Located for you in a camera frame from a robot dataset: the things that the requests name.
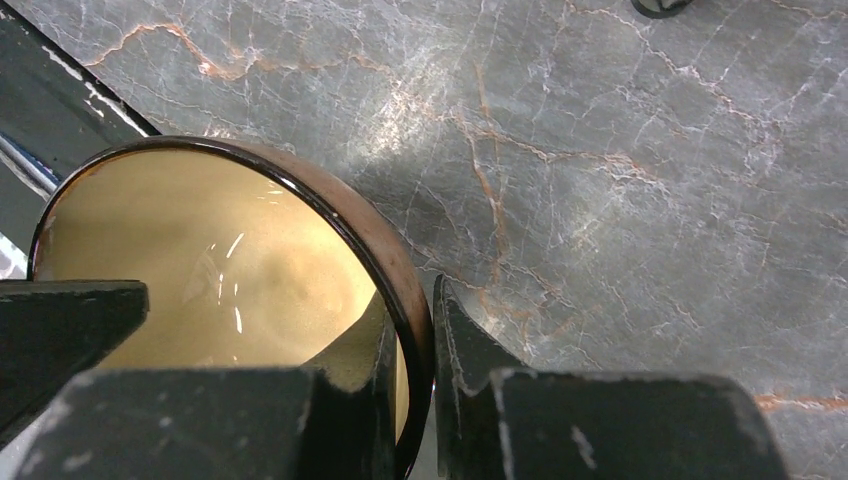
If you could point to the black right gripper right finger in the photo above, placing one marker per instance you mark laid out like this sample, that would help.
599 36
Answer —
498 418

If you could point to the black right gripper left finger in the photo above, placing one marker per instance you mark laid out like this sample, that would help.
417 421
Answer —
328 419

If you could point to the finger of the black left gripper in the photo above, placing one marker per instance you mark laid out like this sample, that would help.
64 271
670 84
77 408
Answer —
52 330

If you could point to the brown speckled bowl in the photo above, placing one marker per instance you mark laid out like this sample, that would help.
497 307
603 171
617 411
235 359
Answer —
251 256

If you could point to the stainless steel dish rack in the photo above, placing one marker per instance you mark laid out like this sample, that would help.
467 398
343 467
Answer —
660 9

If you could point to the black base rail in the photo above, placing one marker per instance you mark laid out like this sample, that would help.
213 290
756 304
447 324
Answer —
55 115

